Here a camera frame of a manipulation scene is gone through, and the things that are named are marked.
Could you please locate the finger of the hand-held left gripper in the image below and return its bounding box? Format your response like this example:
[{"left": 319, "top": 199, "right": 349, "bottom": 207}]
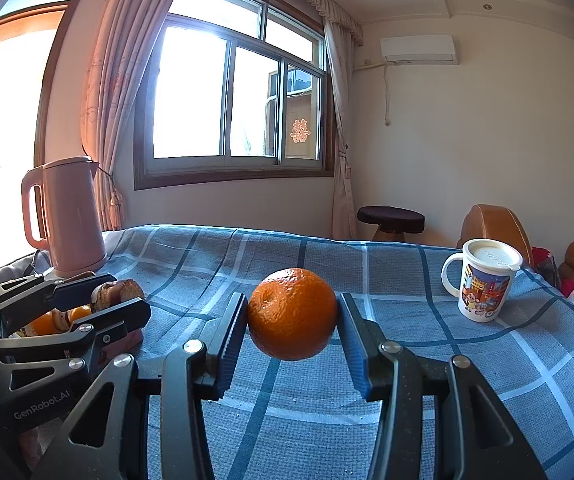
[
  {"left": 0, "top": 272, "right": 118, "bottom": 321},
  {"left": 0, "top": 297, "right": 152, "bottom": 361}
]

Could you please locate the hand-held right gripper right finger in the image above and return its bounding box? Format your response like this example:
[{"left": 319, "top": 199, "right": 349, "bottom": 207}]
[{"left": 338, "top": 292, "right": 548, "bottom": 480}]

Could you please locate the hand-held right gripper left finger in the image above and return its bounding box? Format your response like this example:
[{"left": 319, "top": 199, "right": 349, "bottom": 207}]
[{"left": 30, "top": 291, "right": 249, "bottom": 480}]

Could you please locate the pink tin box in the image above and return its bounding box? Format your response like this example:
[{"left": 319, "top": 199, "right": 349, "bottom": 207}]
[{"left": 4, "top": 270, "right": 145, "bottom": 466}]

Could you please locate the orange mandarin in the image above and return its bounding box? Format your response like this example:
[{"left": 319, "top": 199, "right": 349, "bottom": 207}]
[
  {"left": 32, "top": 312, "right": 60, "bottom": 336},
  {"left": 247, "top": 268, "right": 339, "bottom": 361}
]

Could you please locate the pink electric kettle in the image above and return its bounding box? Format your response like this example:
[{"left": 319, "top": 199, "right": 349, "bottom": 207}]
[{"left": 21, "top": 156, "right": 108, "bottom": 277}]

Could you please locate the blue checked tablecloth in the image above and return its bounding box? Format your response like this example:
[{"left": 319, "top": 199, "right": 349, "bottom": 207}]
[{"left": 0, "top": 224, "right": 574, "bottom": 480}]

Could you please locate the white printed mug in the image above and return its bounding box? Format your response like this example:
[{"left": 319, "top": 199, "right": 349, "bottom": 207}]
[{"left": 441, "top": 250, "right": 518, "bottom": 323}]

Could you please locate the round dark stool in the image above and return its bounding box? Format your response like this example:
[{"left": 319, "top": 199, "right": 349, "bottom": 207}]
[{"left": 356, "top": 205, "right": 426, "bottom": 242}]

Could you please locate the white plastic mug lid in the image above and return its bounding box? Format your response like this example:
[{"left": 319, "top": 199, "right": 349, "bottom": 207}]
[{"left": 462, "top": 239, "right": 524, "bottom": 271}]

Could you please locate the brown leather armchair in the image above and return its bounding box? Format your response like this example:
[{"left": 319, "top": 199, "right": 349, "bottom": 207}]
[{"left": 459, "top": 204, "right": 535, "bottom": 268}]

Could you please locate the wide pink curtain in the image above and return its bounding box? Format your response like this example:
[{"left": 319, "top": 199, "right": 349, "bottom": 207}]
[{"left": 80, "top": 0, "right": 198, "bottom": 231}]

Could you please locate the red cloth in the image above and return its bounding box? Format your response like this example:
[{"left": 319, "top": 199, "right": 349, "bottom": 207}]
[{"left": 532, "top": 246, "right": 560, "bottom": 288}]

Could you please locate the red window decal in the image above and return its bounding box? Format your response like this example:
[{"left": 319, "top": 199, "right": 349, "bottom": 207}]
[{"left": 289, "top": 119, "right": 311, "bottom": 145}]

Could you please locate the sliding glass window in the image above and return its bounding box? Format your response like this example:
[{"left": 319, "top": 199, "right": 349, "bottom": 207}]
[{"left": 134, "top": 0, "right": 350, "bottom": 191}]

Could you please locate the narrow pink curtain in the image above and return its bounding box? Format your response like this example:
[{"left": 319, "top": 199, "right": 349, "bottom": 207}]
[{"left": 323, "top": 15, "right": 358, "bottom": 240}]

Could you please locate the white air conditioner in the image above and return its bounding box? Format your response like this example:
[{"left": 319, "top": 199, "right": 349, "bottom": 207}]
[{"left": 380, "top": 35, "right": 458, "bottom": 66}]

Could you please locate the ruffled curtain valance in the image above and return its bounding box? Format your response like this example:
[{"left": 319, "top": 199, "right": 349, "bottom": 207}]
[{"left": 187, "top": 0, "right": 364, "bottom": 45}]

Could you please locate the air conditioner cable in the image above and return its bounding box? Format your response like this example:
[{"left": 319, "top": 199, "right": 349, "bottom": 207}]
[{"left": 383, "top": 62, "right": 392, "bottom": 127}]

